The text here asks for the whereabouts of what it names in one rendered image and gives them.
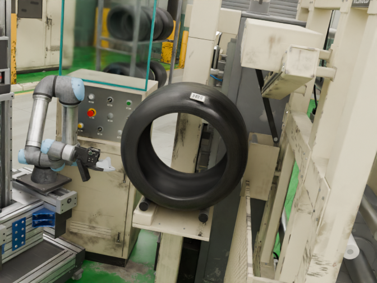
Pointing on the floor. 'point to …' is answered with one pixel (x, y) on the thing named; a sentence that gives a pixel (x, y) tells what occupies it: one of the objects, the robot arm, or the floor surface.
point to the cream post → (189, 121)
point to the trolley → (168, 23)
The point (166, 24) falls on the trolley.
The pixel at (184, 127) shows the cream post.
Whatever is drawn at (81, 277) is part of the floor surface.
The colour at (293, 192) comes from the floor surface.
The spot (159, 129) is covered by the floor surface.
